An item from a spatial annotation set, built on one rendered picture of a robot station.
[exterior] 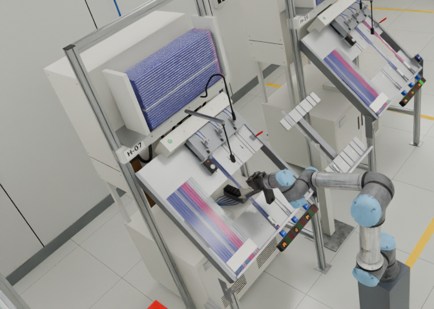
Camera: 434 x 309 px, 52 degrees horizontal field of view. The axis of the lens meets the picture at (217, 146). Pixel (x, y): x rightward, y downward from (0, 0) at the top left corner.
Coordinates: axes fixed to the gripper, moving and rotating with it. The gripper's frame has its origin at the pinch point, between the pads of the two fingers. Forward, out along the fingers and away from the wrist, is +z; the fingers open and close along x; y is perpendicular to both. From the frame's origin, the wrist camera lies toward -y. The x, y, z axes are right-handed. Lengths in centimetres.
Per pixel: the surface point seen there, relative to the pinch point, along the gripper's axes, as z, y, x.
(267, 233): -0.7, -23.9, 6.5
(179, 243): 46, -8, 31
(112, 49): 6, 96, 12
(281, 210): -0.1, -21.4, -9.3
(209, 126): 8.9, 37.1, -9.0
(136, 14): -21, 99, 6
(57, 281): 176, -1, 79
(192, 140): 8.9, 37.2, 4.0
